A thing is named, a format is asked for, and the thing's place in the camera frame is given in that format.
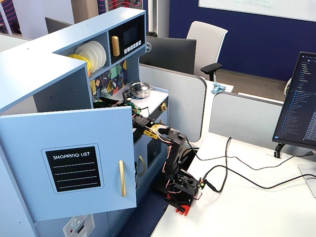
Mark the black toy microwave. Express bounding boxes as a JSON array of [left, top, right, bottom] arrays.
[[108, 15, 146, 65]]

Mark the dark screen panel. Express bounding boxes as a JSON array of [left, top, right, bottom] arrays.
[[44, 16, 74, 34]]

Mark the red robot base mount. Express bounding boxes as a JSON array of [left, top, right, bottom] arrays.
[[164, 192, 196, 218]]

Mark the white office chair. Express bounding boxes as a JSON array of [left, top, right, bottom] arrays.
[[185, 20, 229, 82]]

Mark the black cable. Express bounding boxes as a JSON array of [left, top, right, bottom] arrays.
[[185, 137, 316, 171], [201, 164, 316, 193]]

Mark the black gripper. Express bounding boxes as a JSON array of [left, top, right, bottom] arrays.
[[99, 97, 135, 109]]

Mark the grey desk partition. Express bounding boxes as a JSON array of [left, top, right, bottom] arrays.
[[208, 92, 284, 149], [138, 63, 207, 143]]

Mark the blue crumpled cloth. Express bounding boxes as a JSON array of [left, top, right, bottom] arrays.
[[210, 82, 227, 94]]

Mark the monitor showing code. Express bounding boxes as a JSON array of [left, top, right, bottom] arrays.
[[272, 51, 316, 150]]

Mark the blue dishwasher door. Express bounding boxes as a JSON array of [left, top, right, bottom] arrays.
[[133, 134, 149, 196]]

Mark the blue shopping list cabinet door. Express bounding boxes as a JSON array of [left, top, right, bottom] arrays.
[[0, 105, 138, 222]]

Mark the white rope bundle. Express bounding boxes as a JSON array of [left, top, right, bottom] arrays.
[[283, 78, 293, 96]]

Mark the black Dell monitor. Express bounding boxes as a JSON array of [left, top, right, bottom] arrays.
[[139, 36, 198, 75]]

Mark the blue wooden toy kitchen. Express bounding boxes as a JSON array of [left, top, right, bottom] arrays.
[[0, 6, 171, 237]]

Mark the blue oven door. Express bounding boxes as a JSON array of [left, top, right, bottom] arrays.
[[146, 128, 169, 178]]

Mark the whiteboard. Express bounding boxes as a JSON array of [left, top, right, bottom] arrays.
[[198, 0, 316, 22]]

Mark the steel pot with lid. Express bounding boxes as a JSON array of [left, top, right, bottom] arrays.
[[129, 81, 153, 99]]

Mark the white toy plate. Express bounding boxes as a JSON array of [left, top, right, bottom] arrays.
[[83, 41, 103, 71], [74, 43, 97, 74], [88, 40, 107, 69]]

